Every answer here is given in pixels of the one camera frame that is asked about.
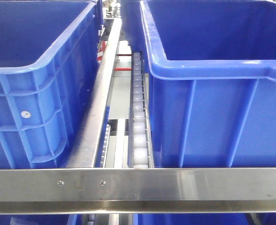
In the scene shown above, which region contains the blue crate right shelf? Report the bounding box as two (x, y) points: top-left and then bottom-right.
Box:
(121, 0), (276, 168)

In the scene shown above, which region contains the blue crate shelf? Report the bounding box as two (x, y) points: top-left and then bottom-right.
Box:
(0, 0), (98, 169)
(121, 0), (276, 168)

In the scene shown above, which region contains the blue crate left shelf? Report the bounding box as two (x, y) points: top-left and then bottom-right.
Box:
(0, 0), (98, 169)

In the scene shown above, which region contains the steel shelf front beam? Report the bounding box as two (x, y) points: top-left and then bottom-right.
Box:
(0, 168), (276, 214)

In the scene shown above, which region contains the white roller track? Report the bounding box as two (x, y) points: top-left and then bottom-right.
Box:
(128, 52), (154, 168)

